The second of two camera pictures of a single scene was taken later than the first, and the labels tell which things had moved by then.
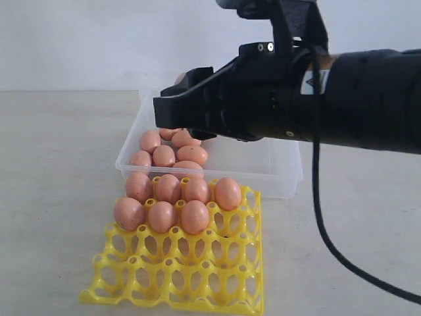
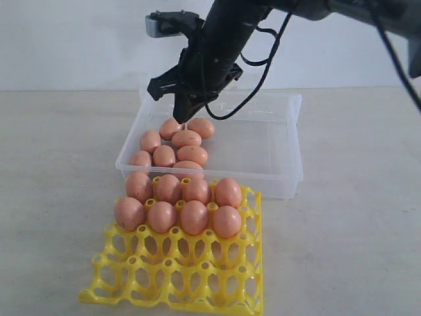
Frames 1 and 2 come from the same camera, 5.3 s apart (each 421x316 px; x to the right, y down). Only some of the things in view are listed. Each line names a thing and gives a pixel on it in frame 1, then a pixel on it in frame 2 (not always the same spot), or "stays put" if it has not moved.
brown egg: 168,188 stays put
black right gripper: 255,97 → 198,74
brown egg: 196,189 stays put
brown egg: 195,217 stays put
